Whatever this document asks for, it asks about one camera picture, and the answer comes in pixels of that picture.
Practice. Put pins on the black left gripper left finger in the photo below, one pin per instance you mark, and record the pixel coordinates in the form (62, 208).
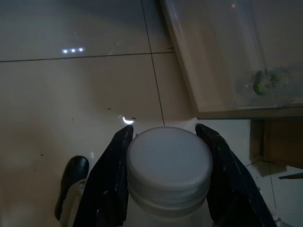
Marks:
(106, 184)

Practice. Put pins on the small clear bottle white cap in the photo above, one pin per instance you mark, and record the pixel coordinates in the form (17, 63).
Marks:
(169, 163)

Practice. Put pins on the wooden cabinet base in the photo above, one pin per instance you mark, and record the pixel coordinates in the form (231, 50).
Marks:
(279, 142)

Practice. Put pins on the robot left leg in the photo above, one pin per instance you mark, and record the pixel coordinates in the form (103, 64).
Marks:
(74, 170)

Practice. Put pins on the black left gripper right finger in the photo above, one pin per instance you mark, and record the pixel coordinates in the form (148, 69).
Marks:
(234, 186)

